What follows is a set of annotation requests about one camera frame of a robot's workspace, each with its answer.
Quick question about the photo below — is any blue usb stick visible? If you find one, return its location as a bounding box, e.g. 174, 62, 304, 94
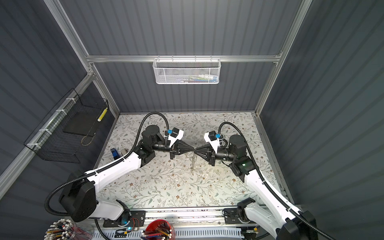
111, 148, 121, 160

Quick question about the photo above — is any yellow marker pen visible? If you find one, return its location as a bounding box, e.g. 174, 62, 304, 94
97, 107, 108, 122

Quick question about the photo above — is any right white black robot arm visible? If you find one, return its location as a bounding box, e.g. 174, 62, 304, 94
195, 131, 319, 240

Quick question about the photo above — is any clear pencil jar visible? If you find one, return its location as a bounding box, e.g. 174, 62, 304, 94
44, 219, 94, 240

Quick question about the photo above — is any right black corrugated cable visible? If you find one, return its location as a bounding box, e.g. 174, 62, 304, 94
217, 121, 337, 240

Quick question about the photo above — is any red pencil cup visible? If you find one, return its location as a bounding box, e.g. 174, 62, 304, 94
141, 220, 176, 240

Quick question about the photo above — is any grey strap metal keyring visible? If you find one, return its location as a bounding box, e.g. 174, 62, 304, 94
190, 151, 197, 176

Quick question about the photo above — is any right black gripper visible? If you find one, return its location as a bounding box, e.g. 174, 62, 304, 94
194, 144, 236, 167

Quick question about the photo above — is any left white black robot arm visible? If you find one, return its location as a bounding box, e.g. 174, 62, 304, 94
60, 125, 194, 227

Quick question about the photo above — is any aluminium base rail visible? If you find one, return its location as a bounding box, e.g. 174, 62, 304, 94
64, 205, 301, 238

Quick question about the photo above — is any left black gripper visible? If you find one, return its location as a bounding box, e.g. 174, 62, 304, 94
151, 139, 194, 161

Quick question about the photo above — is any black wire wall basket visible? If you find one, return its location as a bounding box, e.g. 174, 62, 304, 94
24, 91, 109, 164

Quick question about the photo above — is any white mesh wall basket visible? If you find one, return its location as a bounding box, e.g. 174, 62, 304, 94
153, 57, 222, 85

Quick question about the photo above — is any black corrugated cable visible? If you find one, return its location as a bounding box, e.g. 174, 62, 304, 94
217, 121, 337, 240
44, 111, 171, 217

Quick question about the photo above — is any left black corrugated cable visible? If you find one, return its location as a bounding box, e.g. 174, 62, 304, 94
44, 111, 171, 217

